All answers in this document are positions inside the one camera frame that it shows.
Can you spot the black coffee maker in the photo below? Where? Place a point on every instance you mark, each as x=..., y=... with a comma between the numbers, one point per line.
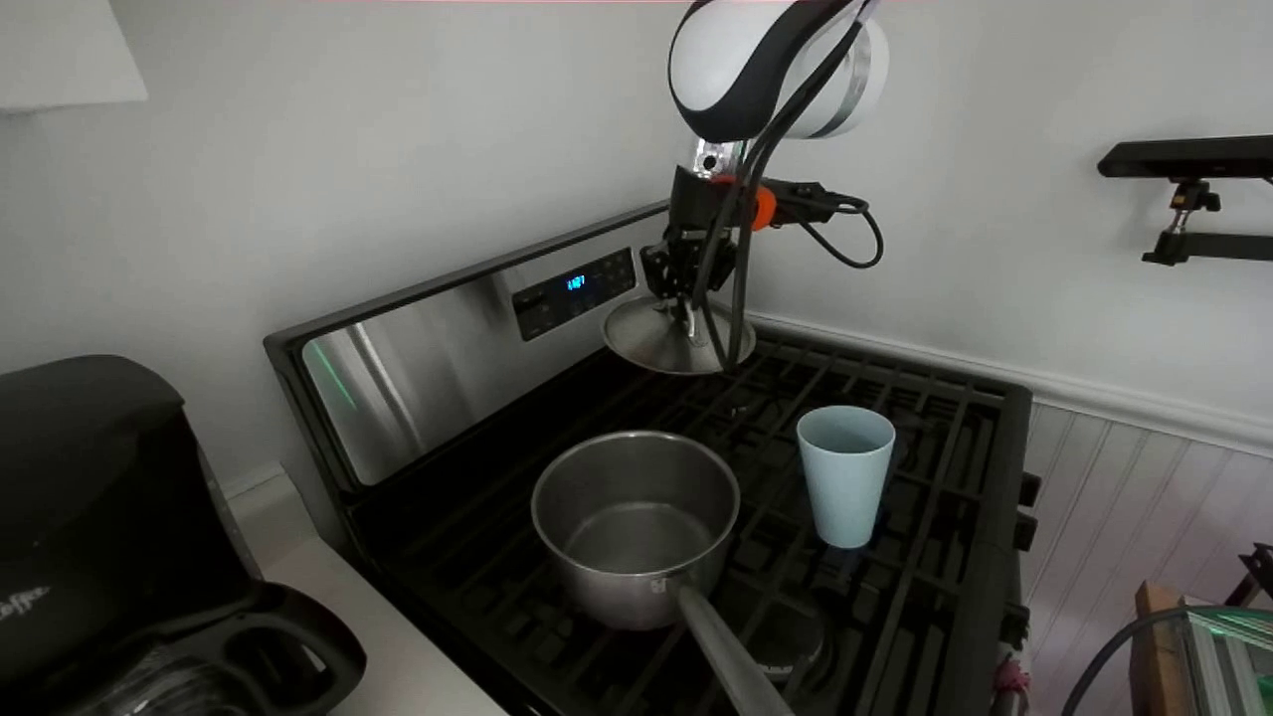
x=105, y=530

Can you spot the black camera stand boom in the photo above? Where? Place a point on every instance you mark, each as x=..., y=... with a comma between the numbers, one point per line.
x=1196, y=157

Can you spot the wooden block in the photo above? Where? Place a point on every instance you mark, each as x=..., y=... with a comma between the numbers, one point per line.
x=1159, y=651

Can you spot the stainless steel gas stove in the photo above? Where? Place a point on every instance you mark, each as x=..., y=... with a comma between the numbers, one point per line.
x=438, y=359

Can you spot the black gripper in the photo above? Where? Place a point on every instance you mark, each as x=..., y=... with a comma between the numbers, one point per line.
x=696, y=214

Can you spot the white wall cabinet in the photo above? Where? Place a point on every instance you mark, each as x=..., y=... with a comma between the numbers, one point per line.
x=66, y=45

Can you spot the black stove knob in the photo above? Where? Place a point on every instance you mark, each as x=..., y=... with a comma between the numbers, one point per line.
x=1026, y=487
x=1025, y=534
x=1017, y=621

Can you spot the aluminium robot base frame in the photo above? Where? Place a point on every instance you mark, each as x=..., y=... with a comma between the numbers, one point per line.
x=1235, y=663

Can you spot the light blue plastic cup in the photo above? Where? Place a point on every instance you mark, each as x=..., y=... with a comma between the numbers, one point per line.
x=846, y=483

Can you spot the black stove control panel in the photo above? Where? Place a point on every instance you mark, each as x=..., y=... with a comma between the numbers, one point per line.
x=574, y=291

